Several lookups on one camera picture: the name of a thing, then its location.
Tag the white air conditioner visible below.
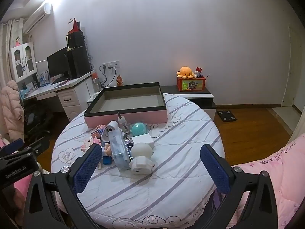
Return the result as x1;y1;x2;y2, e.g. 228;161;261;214
22;3;52;34

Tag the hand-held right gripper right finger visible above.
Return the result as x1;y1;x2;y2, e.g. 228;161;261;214
200;144;278;229

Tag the black power cable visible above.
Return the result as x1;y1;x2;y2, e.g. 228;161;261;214
99;64;117;87

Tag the red triangular flag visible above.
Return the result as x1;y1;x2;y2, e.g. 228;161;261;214
68;18;81;35

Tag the blue white box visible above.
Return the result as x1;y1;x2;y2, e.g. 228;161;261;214
38;70;49;86

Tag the white square charger box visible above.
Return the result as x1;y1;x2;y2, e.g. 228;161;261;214
132;134;154;149

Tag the black white low cabinet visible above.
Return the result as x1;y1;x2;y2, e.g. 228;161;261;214
161;85;217;121

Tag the black computer tower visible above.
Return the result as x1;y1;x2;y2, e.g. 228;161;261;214
67;46;90;79

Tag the white desk with drawers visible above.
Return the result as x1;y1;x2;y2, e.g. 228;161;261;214
20;71;99;122

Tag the red cartoon storage box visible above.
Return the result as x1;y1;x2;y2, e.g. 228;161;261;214
177;76;206;92

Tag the orange octopus plush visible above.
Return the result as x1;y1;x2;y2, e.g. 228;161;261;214
176;66;196;79

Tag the teal dome toy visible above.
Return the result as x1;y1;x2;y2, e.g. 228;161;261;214
131;122;150;137

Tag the pink storage box black rim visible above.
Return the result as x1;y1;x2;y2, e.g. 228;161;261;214
83;82;168;128

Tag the pink bedding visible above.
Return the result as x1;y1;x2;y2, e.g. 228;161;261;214
0;137;32;221

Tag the white wall power outlet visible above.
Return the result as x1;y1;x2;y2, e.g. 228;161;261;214
102;61;120;70

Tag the black bathroom scale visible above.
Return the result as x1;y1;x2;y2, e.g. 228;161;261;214
217;110;238;123

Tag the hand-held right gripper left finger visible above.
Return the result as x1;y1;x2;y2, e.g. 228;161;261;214
23;144;103;229

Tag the black office chair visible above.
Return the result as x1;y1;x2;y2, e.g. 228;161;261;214
22;99;54;141

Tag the pink printed quilt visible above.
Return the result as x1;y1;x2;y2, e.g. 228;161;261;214
230;132;305;229

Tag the clear bottle red cap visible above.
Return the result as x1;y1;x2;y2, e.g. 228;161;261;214
92;72;100;92

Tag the black speaker box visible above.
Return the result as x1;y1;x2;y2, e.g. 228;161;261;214
66;31;85;48

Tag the small glass bottle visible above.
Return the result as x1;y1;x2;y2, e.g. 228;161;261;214
117;113;131;136

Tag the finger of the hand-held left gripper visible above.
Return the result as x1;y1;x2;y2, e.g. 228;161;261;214
14;136;50;160
0;138;24;158

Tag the pink puffer jacket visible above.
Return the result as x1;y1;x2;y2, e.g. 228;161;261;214
0;80;25;140

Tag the light curtain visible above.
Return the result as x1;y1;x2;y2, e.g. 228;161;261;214
0;20;24;96

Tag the colourful puzzle cube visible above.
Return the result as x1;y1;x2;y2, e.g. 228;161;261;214
91;125;106;139

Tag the white glass-door cabinet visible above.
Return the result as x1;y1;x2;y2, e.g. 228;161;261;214
9;42;38;83

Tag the pink pixel pig toy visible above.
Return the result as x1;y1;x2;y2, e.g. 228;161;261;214
81;136;102;152

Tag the white striped bedsheet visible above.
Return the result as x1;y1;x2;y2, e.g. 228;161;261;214
51;93;226;229

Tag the white round-headed figurine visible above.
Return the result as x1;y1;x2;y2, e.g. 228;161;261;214
129;142;156;175

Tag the black computer monitor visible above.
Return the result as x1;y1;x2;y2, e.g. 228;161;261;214
47;46;71;81

